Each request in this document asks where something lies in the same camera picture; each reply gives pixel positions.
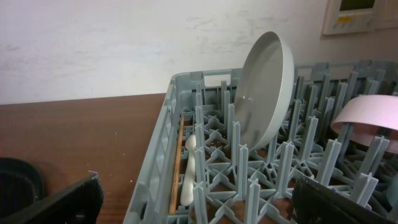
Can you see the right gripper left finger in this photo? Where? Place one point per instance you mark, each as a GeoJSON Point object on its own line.
{"type": "Point", "coordinates": [80, 202]}

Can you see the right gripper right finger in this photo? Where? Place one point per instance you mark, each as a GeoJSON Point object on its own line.
{"type": "Point", "coordinates": [315, 203]}

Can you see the wooden chopstick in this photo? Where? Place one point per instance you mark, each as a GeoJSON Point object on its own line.
{"type": "Point", "coordinates": [174, 192]}

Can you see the white plastic fork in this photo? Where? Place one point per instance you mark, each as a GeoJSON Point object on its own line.
{"type": "Point", "coordinates": [186, 197]}

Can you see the pink bowl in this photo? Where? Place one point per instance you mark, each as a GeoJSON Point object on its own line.
{"type": "Point", "coordinates": [367, 114]}

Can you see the grey plate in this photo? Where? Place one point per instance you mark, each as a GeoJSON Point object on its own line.
{"type": "Point", "coordinates": [264, 90]}

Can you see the grey dishwasher rack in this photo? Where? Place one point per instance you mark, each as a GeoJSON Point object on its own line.
{"type": "Point", "coordinates": [235, 183]}

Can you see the round black tray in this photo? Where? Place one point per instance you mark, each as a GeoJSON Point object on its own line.
{"type": "Point", "coordinates": [22, 184]}

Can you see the white wall control panel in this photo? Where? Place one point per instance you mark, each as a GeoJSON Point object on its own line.
{"type": "Point", "coordinates": [352, 16]}

